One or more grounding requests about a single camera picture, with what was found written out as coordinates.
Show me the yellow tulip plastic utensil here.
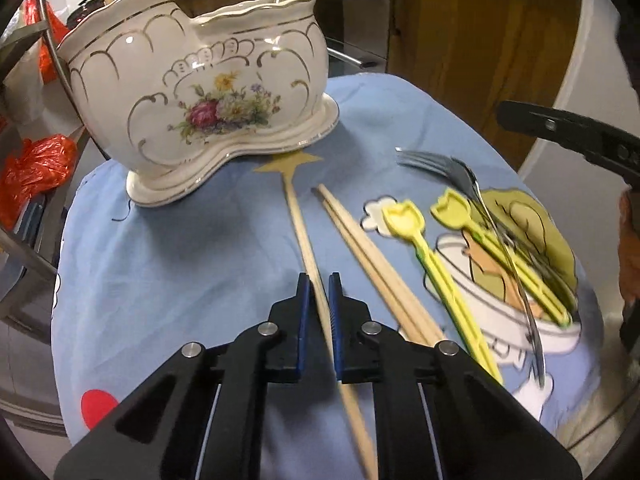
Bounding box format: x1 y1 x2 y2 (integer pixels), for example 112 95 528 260
431 187 573 328
382 200 503 386

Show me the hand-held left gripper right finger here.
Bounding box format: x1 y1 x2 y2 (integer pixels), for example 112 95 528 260
328 272 583 480

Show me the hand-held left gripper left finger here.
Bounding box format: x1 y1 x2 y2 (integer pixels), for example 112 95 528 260
55 272 312 480

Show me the metal fork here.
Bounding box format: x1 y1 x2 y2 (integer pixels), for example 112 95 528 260
395 147 547 388
482 210 576 306

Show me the wooden cabinet door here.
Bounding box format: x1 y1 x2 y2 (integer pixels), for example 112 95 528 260
387 0 583 171

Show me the blue cartoon printed cloth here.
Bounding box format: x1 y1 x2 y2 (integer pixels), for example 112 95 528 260
50 72 606 480

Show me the floral white ceramic utensil holder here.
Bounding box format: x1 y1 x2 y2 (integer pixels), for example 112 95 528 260
55 0 341 208

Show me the red plastic bag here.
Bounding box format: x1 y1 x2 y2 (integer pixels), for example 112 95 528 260
22 0 71 86
0 134 78 231

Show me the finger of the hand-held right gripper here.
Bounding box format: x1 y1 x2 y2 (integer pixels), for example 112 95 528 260
497 100 640 186

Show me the metal rack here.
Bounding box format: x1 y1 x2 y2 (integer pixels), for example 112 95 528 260
0 0 111 333

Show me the person's right hand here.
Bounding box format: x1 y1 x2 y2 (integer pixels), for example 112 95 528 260
619 187 640 306

